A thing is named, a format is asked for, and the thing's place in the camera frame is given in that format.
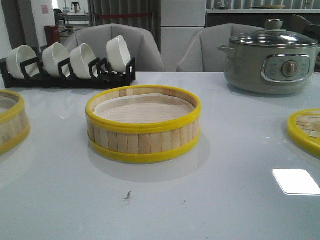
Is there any grey armchair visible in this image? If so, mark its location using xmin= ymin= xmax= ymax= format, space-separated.
xmin=176 ymin=23 xmax=260 ymax=72
xmin=63 ymin=23 xmax=166 ymax=72

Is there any glass pot lid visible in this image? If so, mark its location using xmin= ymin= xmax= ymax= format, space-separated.
xmin=229 ymin=19 xmax=318 ymax=49

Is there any grey armchair right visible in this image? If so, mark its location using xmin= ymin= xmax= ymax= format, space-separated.
xmin=176 ymin=23 xmax=260 ymax=72

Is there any white bowl right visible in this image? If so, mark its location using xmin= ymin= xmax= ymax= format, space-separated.
xmin=106 ymin=35 xmax=131 ymax=73

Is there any white bowl far left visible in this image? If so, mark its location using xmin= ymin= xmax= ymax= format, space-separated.
xmin=6 ymin=45 xmax=37 ymax=80

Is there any bamboo steamer tray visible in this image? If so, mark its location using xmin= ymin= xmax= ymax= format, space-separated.
xmin=0 ymin=89 xmax=31 ymax=154
xmin=85 ymin=85 xmax=201 ymax=164

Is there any grey-green electric cooking pot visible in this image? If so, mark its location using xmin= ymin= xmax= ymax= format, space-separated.
xmin=218 ymin=43 xmax=320 ymax=95

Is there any white bowl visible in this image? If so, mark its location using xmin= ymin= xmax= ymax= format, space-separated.
xmin=70 ymin=43 xmax=96 ymax=79
xmin=106 ymin=35 xmax=131 ymax=73
xmin=42 ymin=42 xmax=70 ymax=78
xmin=6 ymin=45 xmax=37 ymax=80

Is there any white steamer cloth liner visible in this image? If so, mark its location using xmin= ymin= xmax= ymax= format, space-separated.
xmin=93 ymin=93 xmax=195 ymax=124

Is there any grey armchair left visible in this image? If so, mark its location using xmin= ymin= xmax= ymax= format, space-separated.
xmin=63 ymin=23 xmax=166 ymax=72

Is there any red bin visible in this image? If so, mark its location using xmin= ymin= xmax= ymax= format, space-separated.
xmin=44 ymin=25 xmax=61 ymax=47

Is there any white cabinet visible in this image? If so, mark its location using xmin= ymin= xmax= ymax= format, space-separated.
xmin=160 ymin=0 xmax=207 ymax=72

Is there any black bowl rack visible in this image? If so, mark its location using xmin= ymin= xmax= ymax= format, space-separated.
xmin=0 ymin=57 xmax=136 ymax=90

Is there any woven bamboo steamer lid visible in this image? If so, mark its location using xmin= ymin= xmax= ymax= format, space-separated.
xmin=286 ymin=108 xmax=320 ymax=158

